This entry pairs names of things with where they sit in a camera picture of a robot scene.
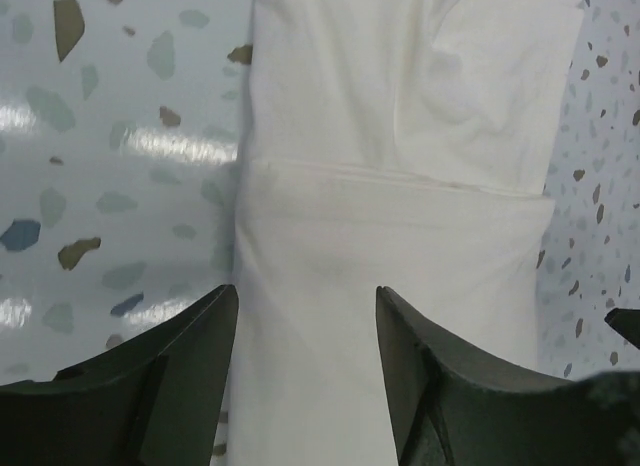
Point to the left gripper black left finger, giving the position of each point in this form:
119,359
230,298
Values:
153,400

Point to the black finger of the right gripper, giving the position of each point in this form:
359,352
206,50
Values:
626,322

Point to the white t-shirt red print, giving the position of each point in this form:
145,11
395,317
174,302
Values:
400,143

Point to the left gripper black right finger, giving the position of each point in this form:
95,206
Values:
452,403

